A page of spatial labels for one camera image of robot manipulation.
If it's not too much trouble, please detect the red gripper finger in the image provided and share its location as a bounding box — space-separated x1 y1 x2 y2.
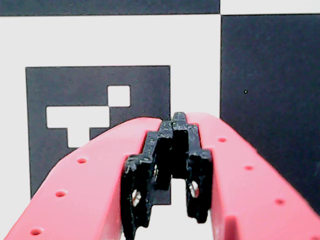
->
0 116 174 240
171 111 320 240

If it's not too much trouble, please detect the black white marker mat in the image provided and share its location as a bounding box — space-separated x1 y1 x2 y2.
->
0 0 320 240

